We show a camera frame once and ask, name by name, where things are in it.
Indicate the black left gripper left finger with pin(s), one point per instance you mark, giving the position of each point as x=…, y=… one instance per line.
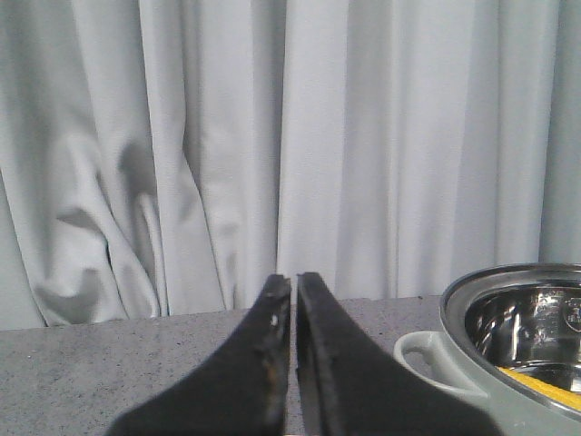
x=240, y=389

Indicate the white pleated curtain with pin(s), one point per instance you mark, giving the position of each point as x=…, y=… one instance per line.
x=165, y=157

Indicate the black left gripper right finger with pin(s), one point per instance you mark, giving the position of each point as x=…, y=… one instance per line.
x=350, y=386

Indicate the pale green electric cooking pot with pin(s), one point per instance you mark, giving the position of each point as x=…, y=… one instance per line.
x=498, y=323

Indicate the yellow corn cob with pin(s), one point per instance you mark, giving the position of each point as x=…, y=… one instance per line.
x=560, y=395

